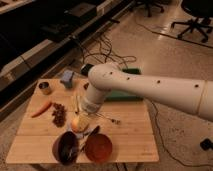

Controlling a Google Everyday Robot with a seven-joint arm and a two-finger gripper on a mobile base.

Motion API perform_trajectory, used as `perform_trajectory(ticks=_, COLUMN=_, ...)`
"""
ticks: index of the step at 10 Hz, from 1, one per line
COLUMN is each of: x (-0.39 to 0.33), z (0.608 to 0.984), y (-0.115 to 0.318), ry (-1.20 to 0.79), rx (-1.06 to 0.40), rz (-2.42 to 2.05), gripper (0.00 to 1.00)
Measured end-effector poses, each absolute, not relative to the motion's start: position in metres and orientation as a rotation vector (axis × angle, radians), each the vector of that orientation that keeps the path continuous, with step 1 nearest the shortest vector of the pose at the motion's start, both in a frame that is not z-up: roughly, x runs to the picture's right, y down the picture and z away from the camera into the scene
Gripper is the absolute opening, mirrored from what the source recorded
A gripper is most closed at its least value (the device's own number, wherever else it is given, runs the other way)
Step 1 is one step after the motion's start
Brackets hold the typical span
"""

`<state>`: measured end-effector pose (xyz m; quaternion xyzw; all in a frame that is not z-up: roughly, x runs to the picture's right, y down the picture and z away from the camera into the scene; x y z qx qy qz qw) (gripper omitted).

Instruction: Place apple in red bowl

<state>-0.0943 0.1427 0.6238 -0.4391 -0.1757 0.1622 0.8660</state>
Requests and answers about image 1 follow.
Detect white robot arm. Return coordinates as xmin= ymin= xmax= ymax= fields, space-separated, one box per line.
xmin=81 ymin=62 xmax=213 ymax=122

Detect black cable right floor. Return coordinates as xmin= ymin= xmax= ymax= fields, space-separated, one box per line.
xmin=146 ymin=99 xmax=213 ymax=169

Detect black floor cables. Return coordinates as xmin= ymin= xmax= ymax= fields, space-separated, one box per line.
xmin=69 ymin=31 xmax=138 ymax=73

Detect dark purple bowl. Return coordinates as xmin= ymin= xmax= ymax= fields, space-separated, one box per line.
xmin=52 ymin=131 xmax=79 ymax=165

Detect bunch of dark grapes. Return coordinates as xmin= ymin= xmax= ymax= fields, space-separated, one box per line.
xmin=52 ymin=103 xmax=66 ymax=127

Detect blue grey small object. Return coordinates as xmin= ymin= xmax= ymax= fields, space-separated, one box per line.
xmin=60 ymin=70 xmax=74 ymax=89

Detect black power adapter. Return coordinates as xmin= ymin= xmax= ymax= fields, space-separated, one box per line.
xmin=200 ymin=138 xmax=213 ymax=151

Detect red bowl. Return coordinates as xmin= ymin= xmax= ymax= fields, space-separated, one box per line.
xmin=85 ymin=134 xmax=113 ymax=163

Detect black office chair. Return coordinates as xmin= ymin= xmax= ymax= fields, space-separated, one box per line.
xmin=177 ymin=0 xmax=213 ymax=43
xmin=130 ymin=0 xmax=164 ymax=17

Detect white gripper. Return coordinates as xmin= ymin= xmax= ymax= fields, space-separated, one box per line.
xmin=77 ymin=113 xmax=100 ymax=152

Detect orange carrot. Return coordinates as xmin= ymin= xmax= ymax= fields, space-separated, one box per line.
xmin=31 ymin=101 xmax=52 ymax=118

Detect black shelf unit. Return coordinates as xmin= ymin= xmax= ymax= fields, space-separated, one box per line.
xmin=0 ymin=0 xmax=132 ymax=120

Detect black box on shelf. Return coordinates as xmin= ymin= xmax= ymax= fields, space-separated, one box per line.
xmin=66 ymin=2 xmax=97 ymax=18

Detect yellow red apple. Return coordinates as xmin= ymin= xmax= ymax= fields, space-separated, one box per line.
xmin=71 ymin=115 xmax=90 ymax=133

